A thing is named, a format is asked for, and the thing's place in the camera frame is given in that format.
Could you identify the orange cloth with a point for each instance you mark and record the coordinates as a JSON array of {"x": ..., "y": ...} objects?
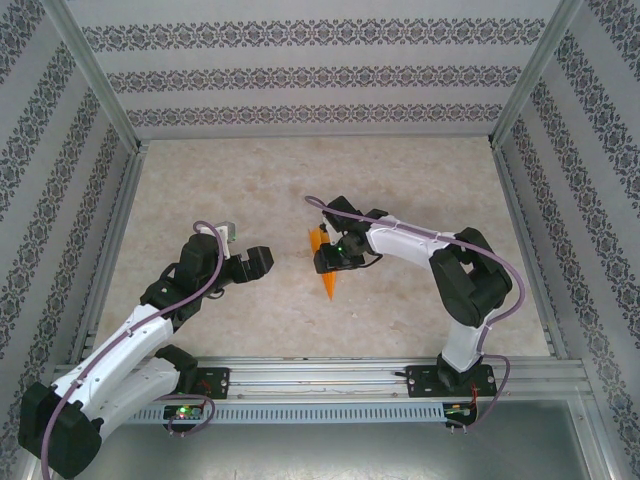
[{"x": 330, "y": 285}]

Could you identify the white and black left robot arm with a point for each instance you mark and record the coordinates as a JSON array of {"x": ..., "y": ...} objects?
[{"x": 115, "y": 350}]

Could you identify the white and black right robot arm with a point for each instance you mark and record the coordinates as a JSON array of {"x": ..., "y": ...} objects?
[{"x": 400, "y": 240}]

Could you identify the long aluminium mounting rail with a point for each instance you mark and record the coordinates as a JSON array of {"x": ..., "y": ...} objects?
[{"x": 320, "y": 380}]

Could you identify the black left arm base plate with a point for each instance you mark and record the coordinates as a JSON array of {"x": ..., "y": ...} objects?
[{"x": 217, "y": 382}]

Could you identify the left side aluminium frame rail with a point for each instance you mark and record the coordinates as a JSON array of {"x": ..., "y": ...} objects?
[{"x": 127, "y": 200}]

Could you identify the aluminium frame rail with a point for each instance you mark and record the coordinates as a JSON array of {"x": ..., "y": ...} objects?
[
  {"x": 511, "y": 200},
  {"x": 127, "y": 200}
]

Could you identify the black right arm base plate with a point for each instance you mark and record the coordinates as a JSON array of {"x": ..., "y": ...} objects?
[{"x": 422, "y": 382}]

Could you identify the right side aluminium frame rail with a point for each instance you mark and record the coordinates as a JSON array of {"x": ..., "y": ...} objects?
[{"x": 511, "y": 200}]

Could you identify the left aluminium frame post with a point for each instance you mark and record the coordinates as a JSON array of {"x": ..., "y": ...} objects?
[{"x": 96, "y": 75}]

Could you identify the aluminium frame post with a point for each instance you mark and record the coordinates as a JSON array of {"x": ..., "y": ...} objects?
[
  {"x": 96, "y": 75},
  {"x": 530, "y": 75}
]

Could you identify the right aluminium frame post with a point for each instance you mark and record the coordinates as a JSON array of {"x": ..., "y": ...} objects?
[{"x": 530, "y": 75}]

